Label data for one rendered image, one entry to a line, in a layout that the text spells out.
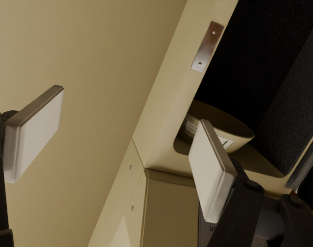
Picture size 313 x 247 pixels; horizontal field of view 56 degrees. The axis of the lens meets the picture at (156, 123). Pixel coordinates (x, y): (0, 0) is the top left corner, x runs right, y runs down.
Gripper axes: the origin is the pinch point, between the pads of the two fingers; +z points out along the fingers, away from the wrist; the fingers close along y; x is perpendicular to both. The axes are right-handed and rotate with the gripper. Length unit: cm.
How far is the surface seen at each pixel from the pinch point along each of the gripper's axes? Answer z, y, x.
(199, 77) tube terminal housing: 27.1, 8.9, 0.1
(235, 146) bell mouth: 33.0, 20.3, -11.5
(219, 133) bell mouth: 31.0, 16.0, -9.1
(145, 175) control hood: 24.6, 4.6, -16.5
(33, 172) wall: 64, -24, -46
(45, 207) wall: 66, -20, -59
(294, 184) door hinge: 34, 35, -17
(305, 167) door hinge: 34, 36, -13
